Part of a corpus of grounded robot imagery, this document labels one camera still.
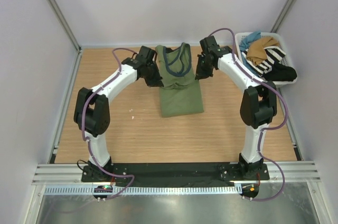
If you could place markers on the white slotted cable duct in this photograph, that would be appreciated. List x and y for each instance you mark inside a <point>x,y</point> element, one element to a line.
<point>101,190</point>

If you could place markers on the left aluminium corner post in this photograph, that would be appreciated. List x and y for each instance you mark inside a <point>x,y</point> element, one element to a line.
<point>60,17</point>

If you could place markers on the tan tank top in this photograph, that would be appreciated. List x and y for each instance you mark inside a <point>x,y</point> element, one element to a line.
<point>256,53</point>

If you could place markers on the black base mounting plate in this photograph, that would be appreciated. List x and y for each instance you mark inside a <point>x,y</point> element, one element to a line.
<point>174,175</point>

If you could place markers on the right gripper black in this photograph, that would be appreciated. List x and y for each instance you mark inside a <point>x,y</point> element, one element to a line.
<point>200,74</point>

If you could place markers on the green tank top blue trim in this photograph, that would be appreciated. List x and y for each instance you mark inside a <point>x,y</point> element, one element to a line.
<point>181,93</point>

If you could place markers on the white plastic laundry basket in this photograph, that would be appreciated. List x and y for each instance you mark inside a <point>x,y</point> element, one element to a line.
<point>240,36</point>

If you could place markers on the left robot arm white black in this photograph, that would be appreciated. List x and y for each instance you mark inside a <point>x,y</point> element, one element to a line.
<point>92,111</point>

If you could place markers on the black white striped tank top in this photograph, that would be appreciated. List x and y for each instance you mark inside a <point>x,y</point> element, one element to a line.
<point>274,55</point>

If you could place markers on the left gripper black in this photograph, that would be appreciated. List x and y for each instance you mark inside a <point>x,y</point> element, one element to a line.
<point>157,81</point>

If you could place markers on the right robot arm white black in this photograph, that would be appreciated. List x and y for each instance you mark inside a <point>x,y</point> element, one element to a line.
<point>258,106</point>

